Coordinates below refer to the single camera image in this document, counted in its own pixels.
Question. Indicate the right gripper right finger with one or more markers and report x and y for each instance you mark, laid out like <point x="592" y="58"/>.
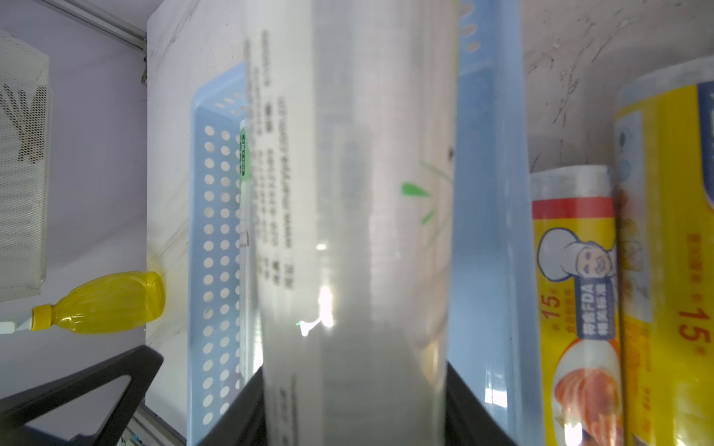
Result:
<point x="466" y="422"/>

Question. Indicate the yellow wrap roll middle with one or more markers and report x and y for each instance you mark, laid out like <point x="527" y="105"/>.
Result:
<point x="664" y="154"/>

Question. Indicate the yellow wrap roll leftmost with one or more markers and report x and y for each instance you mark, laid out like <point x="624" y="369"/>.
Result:
<point x="578" y="309"/>

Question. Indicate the brown sticks in shelf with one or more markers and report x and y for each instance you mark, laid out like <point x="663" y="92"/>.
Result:
<point x="29" y="119"/>

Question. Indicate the aluminium frame rails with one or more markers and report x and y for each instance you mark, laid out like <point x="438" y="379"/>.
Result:
<point x="101" y="21"/>

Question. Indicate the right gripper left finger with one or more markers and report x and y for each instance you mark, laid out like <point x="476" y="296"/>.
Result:
<point x="244" y="423"/>

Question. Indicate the white mesh two-tier shelf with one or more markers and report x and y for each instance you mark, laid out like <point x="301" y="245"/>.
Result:
<point x="24" y="186"/>

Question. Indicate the white green wrap roll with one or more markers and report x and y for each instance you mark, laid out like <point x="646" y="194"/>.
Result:
<point x="245" y="163"/>

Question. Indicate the light blue plastic basket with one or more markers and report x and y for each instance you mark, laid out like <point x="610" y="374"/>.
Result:
<point x="490" y="330"/>

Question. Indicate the yellow spray bottle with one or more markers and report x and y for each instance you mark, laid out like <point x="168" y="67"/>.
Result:
<point x="113" y="303"/>

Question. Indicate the white wrap roll large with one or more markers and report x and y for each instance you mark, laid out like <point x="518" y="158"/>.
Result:
<point x="352" y="128"/>

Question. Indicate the yellow wrap roll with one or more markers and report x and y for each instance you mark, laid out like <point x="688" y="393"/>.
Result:
<point x="578" y="309"/>
<point x="664" y="154"/>

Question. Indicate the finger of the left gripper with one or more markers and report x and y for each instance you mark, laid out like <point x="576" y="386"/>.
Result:
<point x="140" y="365"/>

